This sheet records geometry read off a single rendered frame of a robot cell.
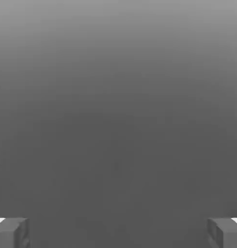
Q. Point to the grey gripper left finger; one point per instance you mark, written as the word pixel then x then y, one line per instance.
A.
pixel 7 234

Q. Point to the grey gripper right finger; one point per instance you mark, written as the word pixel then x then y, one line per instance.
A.
pixel 228 234

